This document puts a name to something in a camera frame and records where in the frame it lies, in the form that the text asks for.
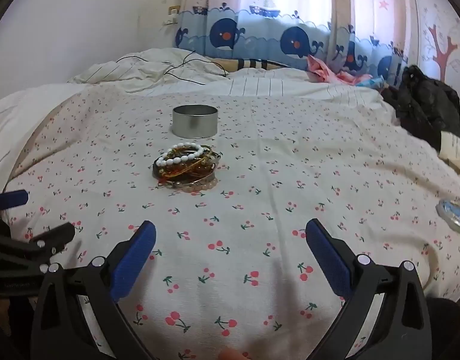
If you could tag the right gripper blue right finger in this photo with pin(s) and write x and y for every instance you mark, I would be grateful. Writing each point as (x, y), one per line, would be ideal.
(402, 327)

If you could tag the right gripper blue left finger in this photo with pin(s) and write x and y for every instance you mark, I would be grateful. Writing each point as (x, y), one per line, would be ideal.
(60, 329)

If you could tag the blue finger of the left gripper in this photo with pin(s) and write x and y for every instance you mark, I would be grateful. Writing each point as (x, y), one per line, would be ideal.
(13, 199)
(54, 240)

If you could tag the person's left hand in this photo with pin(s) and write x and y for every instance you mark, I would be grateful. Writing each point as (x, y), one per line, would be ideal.
(231, 354)

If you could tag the round tin lid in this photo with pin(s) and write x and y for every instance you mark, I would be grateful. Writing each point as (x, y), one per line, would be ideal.
(449, 211)

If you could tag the round silver metal tin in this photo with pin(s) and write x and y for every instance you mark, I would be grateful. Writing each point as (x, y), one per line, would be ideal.
(194, 121)

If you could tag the white paper booklet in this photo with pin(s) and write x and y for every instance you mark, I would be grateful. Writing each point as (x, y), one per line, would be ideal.
(450, 149)

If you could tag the cherry print bed sheet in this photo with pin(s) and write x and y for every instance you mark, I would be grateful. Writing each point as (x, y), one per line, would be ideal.
(231, 266)

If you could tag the white striped duvet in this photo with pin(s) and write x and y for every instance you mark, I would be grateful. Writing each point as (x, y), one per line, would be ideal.
(156, 72)

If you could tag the black jacket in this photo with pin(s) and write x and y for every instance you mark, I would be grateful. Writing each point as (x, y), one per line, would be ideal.
(425, 107)

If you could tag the striped beige pillow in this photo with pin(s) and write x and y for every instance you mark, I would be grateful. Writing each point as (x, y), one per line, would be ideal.
(234, 65)

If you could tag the pink crumpled cloth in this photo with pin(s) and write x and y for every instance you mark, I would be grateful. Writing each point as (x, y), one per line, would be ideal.
(322, 73)

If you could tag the white tree decal wardrobe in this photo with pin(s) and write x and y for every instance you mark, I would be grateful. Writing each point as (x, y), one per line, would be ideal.
(439, 39)

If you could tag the blue whale print curtain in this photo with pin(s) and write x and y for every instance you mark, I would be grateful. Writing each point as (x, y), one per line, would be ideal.
(355, 36)

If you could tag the white wall socket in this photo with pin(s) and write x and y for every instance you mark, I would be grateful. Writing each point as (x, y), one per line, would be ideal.
(173, 15)

